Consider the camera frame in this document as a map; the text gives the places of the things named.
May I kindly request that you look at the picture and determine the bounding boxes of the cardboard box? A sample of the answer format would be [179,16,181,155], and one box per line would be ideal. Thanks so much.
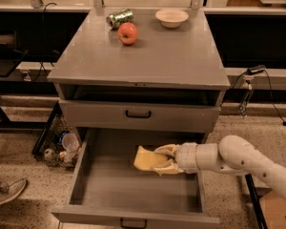
[259,192,286,229]

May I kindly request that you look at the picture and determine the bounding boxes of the white bowl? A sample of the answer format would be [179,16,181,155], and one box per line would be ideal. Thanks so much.
[155,9,189,29]

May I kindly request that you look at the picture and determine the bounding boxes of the grey drawer cabinet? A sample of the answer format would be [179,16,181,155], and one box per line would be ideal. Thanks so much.
[49,9,230,139]

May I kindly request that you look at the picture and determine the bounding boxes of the black metal frame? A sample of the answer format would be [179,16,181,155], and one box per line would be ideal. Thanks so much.
[245,174,268,229]

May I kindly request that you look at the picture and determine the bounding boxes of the clear plastic cup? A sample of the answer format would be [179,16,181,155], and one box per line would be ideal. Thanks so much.
[61,133,79,163]

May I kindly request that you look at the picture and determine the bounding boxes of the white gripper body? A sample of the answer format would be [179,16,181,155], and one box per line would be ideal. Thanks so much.
[174,142,198,174]

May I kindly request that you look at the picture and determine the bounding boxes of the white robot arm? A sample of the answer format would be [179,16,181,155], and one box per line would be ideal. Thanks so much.
[152,135,286,200]

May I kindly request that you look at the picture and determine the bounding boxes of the wire basket with trash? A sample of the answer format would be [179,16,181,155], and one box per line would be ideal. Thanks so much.
[32,115,81,169]

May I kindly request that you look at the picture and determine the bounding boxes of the black table leg frame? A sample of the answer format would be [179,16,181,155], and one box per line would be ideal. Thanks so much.
[0,95,61,131]

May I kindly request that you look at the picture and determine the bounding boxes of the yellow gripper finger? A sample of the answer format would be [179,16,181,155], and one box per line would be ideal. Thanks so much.
[154,144,179,157]
[152,159,183,176]

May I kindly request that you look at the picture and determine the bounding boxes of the black power adapter with cable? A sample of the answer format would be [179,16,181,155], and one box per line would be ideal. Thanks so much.
[230,65,286,127]

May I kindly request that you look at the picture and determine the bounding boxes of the open grey middle drawer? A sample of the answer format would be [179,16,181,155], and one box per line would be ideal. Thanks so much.
[51,128,220,229]

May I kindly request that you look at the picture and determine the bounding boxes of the grey shoe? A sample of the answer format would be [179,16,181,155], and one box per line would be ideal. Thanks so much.
[0,178,27,206]

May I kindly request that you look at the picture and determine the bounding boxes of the yellow sponge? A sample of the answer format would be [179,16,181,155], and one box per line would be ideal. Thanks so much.
[133,146,168,172]

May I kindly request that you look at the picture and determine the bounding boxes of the closed grey upper drawer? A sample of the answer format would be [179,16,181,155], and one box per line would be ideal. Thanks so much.
[59,100,220,133]

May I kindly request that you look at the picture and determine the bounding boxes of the red apple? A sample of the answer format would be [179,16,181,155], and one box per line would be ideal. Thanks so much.
[117,22,138,45]

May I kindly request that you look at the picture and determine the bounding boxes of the green soda can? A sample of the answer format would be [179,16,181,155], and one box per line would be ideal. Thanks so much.
[106,9,133,30]

